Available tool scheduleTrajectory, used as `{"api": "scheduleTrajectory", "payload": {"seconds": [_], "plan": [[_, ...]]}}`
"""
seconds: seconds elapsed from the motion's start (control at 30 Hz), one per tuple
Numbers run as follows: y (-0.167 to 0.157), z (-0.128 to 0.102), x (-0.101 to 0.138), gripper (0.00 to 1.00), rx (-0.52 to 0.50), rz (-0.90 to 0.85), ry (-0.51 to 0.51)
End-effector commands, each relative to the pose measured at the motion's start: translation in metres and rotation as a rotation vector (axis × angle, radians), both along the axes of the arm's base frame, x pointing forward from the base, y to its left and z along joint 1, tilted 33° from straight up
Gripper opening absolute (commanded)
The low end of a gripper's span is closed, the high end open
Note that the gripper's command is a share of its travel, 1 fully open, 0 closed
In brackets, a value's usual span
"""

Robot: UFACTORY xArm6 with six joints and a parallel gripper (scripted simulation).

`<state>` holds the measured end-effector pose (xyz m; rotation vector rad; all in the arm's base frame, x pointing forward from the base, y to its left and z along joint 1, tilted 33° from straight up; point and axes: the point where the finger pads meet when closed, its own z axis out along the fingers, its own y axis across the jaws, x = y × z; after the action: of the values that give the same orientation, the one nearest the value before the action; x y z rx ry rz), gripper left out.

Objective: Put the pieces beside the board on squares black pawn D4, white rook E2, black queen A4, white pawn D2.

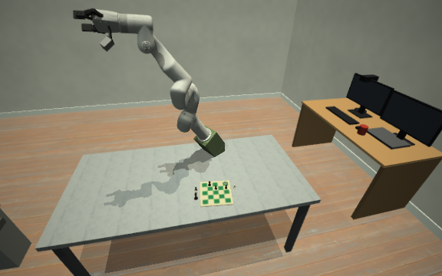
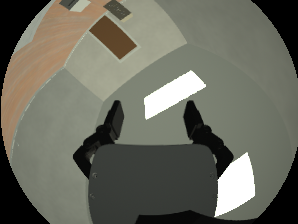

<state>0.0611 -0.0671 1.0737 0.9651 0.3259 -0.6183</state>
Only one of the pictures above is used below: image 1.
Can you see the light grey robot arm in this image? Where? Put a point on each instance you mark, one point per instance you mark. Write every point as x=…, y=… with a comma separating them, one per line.
x=184, y=94

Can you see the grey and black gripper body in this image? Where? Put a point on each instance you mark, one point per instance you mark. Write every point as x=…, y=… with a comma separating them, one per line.
x=110, y=18

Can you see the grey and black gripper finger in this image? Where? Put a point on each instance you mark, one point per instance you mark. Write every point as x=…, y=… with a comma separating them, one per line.
x=86, y=13
x=89, y=27

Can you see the green and cream chessboard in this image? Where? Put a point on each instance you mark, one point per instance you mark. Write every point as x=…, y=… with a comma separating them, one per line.
x=209, y=196

